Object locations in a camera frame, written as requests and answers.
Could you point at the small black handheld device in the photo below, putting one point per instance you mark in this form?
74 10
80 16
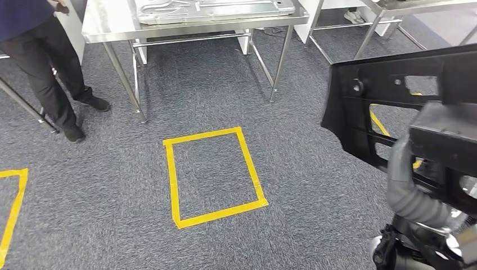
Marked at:
63 9

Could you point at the black plastic licence plate bracket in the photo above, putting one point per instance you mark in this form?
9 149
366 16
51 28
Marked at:
343 111

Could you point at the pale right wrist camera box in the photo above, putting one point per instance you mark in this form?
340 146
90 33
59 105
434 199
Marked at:
469 240

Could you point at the white panel board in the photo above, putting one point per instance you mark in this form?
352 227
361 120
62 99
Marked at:
74 33

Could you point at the stamped sheet metal panel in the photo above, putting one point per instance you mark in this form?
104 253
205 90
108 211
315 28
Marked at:
208 13

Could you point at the black tripod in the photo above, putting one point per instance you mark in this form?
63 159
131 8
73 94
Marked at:
26 106

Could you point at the person's hand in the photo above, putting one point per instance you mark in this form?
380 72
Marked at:
56 3

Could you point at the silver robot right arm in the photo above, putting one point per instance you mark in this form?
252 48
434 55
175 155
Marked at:
406 197

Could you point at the yellow floor tape rectangle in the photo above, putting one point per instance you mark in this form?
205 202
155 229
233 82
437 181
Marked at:
379 125
14 214

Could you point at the white partition panel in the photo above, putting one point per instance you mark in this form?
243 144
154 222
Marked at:
302 22

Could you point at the person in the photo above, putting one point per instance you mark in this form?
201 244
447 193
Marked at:
354 16
37 67

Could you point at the white panel foot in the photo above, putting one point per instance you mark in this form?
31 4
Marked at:
243 41
141 50

